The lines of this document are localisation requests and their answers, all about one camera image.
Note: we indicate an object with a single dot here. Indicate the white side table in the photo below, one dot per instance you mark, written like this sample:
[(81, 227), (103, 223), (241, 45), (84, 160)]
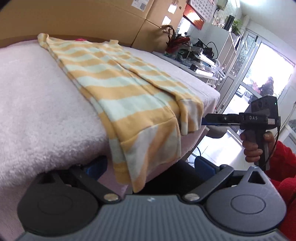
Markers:
[(201, 74)]

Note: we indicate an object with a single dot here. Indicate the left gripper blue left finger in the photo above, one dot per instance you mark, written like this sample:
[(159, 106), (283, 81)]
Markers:
[(87, 176)]

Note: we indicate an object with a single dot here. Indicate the person right hand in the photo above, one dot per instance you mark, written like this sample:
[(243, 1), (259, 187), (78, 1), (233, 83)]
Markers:
[(252, 151)]

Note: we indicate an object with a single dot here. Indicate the large cardboard box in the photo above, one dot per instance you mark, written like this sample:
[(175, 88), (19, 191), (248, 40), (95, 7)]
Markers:
[(91, 20)]

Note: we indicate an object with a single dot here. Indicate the right cardboard box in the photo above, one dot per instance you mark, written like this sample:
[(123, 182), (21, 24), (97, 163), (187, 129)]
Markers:
[(154, 33)]

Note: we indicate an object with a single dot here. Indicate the white shelf unit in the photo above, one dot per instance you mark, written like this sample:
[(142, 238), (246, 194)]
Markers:
[(227, 45)]

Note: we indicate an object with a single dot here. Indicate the red black feather decoration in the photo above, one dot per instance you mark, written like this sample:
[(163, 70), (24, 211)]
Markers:
[(174, 40)]

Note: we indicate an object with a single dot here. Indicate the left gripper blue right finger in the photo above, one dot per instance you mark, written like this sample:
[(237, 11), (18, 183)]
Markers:
[(213, 177)]

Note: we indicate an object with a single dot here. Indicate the orange white striped shirt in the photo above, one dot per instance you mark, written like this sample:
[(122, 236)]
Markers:
[(144, 111)]

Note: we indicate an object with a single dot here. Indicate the wall calendar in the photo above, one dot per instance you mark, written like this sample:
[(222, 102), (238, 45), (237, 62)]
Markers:
[(198, 12)]

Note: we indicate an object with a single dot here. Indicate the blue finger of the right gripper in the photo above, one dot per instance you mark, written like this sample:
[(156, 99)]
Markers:
[(204, 120)]

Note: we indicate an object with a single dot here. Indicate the red fleece right forearm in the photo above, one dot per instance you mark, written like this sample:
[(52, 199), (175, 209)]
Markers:
[(282, 174)]

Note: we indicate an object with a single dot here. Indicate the white shipping label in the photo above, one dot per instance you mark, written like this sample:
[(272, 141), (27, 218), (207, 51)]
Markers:
[(140, 4)]

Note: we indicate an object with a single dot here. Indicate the grey stool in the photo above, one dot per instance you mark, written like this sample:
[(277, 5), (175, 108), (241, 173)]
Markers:
[(216, 131)]

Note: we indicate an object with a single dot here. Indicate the glass door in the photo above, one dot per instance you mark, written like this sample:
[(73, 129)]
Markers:
[(256, 61)]

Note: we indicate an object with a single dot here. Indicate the pink fleece towel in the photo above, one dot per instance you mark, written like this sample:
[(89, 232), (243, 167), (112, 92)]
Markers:
[(46, 124)]

